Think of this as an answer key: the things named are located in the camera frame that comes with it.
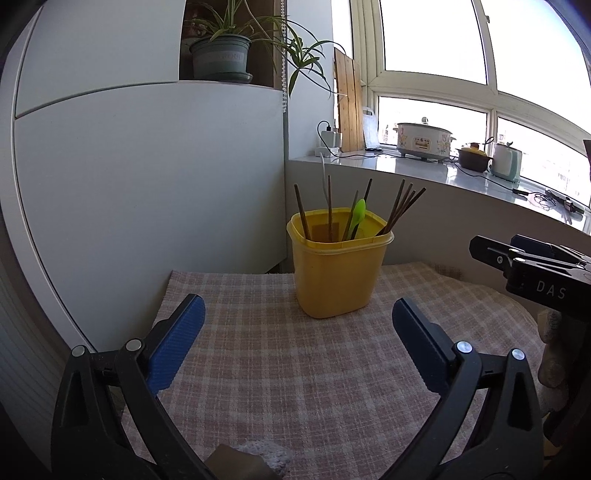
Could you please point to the yellow plastic container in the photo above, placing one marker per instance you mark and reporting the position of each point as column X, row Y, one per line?
column 337, row 277

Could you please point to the white cabinet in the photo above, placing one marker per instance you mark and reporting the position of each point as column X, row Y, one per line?
column 138, row 184

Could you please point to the white cutting board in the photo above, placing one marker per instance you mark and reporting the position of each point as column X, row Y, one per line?
column 371, row 131

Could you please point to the white floral slow cooker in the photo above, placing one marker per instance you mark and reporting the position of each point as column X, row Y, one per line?
column 422, row 141

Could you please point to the white power strip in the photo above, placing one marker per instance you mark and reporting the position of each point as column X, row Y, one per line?
column 325, row 151

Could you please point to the wooden plank board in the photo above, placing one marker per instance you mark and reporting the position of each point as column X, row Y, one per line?
column 348, row 106

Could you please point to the mint electric kettle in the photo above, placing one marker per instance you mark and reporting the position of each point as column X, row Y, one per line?
column 505, row 161

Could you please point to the spider plant in grey pot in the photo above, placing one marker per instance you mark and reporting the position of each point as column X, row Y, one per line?
column 221, row 57

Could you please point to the brown pot with yellow lid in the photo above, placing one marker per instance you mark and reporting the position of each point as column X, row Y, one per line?
column 473, row 159

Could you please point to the black handheld device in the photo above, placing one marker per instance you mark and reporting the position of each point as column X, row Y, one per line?
column 565, row 205

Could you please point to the black chopstick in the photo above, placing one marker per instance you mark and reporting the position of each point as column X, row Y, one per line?
column 367, row 191
column 353, row 203

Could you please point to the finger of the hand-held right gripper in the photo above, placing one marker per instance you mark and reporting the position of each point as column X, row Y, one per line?
column 487, row 251
column 531, row 244

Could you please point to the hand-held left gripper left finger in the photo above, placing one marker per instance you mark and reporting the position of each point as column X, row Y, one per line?
column 178, row 350

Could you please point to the person's right hand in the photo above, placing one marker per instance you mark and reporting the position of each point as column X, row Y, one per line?
column 551, row 355

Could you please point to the pink plaid cloth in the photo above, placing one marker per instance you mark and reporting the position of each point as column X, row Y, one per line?
column 300, row 369

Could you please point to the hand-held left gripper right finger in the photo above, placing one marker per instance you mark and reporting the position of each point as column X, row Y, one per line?
column 422, row 350

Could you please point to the wooden chopstick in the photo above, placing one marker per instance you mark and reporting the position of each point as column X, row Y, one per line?
column 405, row 196
column 417, row 196
column 330, row 203
column 397, row 198
column 302, row 212
column 409, row 198

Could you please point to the green plastic spoon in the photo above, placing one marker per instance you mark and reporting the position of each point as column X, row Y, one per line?
column 359, row 212

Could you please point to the brown block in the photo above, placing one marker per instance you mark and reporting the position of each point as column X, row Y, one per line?
column 231, row 466

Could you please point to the white charger plug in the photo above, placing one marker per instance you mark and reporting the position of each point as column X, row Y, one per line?
column 327, row 138
column 337, row 139

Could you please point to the white window frame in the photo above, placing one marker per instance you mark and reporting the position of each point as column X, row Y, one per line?
column 434, row 85

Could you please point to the pale knit fabric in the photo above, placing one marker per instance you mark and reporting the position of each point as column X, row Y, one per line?
column 272, row 457

